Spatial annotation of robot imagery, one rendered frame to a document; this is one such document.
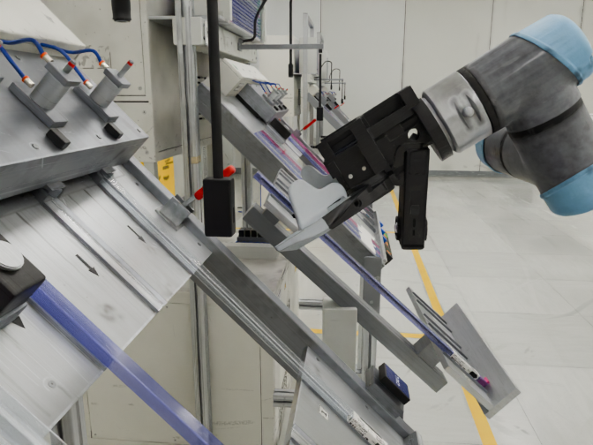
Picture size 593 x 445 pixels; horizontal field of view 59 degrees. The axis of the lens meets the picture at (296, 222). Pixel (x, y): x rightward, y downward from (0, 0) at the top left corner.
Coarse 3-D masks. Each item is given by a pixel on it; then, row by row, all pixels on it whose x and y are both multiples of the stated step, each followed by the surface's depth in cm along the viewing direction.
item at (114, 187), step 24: (120, 192) 60; (144, 216) 60; (168, 240) 60; (192, 264) 61; (216, 288) 61; (240, 312) 62; (264, 336) 62; (288, 360) 62; (312, 384) 63; (336, 408) 63
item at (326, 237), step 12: (264, 180) 79; (276, 192) 79; (288, 204) 79; (324, 240) 81; (336, 252) 81; (360, 264) 83; (372, 276) 82; (384, 288) 82; (396, 300) 82; (408, 312) 83; (420, 324) 83; (432, 336) 84; (444, 348) 84
